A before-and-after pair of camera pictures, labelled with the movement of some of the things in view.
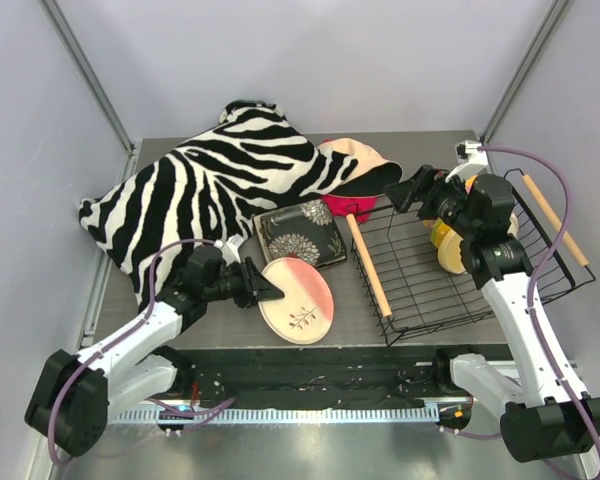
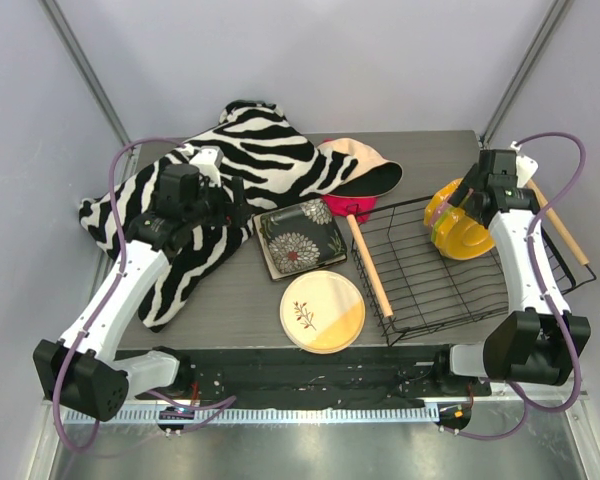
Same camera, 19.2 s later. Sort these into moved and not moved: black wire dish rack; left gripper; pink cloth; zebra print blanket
Moved: left gripper
Not moved: pink cloth; black wire dish rack; zebra print blanket
